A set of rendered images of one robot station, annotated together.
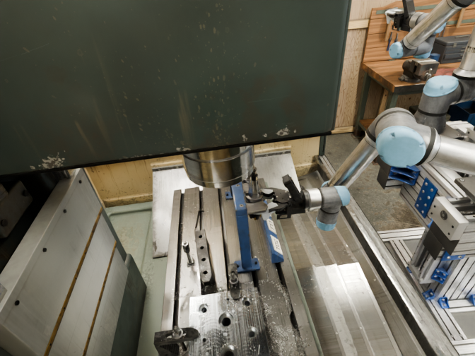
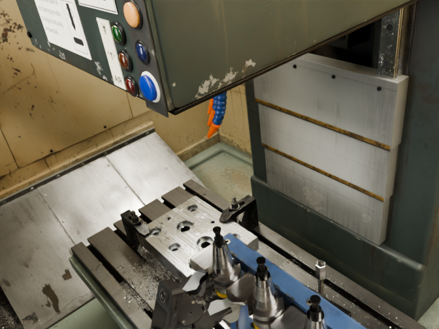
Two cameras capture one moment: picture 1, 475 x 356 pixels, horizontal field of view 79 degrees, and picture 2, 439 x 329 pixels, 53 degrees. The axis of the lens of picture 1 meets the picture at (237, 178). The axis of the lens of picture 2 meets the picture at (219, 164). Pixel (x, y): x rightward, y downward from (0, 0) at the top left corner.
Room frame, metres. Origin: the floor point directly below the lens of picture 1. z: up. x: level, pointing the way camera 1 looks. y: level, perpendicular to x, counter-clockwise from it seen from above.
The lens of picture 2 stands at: (1.27, -0.35, 1.84)
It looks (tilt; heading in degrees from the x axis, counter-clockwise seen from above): 33 degrees down; 148
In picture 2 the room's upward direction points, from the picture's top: 9 degrees counter-clockwise
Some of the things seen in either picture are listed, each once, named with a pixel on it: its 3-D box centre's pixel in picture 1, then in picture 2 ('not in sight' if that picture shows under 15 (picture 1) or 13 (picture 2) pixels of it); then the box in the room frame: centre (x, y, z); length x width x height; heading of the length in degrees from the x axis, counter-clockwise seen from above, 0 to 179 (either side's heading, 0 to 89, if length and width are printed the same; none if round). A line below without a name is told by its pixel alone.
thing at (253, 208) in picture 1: (257, 207); (206, 259); (0.71, -0.06, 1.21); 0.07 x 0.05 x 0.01; 93
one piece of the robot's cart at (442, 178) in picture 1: (455, 195); not in sight; (0.94, -0.98, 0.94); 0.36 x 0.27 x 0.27; 179
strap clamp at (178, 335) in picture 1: (177, 339); (238, 215); (0.41, 0.23, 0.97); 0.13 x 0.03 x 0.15; 93
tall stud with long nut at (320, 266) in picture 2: (187, 252); (320, 279); (0.75, 0.23, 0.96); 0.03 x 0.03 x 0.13
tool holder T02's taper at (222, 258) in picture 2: (254, 186); (221, 256); (0.76, -0.05, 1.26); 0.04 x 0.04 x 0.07
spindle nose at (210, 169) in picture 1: (217, 145); not in sight; (0.54, 0.04, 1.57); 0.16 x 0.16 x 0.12
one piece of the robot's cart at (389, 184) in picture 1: (415, 174); not in sight; (1.17, -0.94, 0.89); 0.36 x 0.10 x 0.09; 89
